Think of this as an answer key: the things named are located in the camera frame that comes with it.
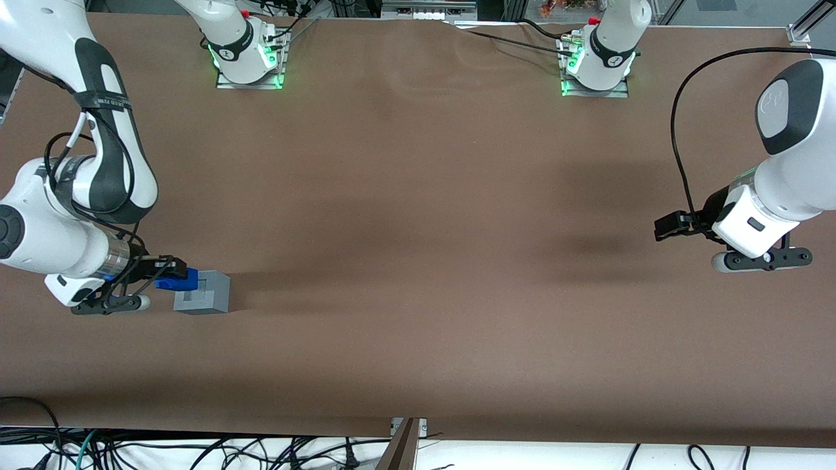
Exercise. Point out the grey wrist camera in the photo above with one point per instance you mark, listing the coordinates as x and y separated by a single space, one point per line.
124 303
757 260

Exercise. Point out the dark support beam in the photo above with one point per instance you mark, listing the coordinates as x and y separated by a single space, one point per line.
400 450

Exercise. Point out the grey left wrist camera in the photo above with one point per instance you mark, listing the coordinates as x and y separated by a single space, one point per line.
757 260

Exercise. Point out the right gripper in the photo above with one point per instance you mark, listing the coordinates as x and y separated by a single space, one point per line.
142 267

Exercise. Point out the blue plastic part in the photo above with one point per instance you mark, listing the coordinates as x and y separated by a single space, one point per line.
189 281

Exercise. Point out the gray cube base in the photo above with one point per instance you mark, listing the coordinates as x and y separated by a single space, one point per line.
214 294

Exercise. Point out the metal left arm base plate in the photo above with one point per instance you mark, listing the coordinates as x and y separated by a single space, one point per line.
614 93

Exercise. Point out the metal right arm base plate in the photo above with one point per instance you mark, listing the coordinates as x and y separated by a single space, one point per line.
228 85

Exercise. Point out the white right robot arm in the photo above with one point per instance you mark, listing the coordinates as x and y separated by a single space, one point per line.
39 241

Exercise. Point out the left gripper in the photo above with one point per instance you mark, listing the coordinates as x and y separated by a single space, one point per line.
713 210

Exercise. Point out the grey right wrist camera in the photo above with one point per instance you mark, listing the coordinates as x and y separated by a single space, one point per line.
124 303

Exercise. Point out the metal table bracket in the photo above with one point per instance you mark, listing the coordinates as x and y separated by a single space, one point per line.
421 425

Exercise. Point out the brown table cover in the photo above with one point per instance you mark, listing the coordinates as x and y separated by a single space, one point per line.
457 326

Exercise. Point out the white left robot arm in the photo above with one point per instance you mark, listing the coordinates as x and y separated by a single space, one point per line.
797 163

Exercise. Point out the aluminium frame profile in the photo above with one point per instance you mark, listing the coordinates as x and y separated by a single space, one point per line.
810 23

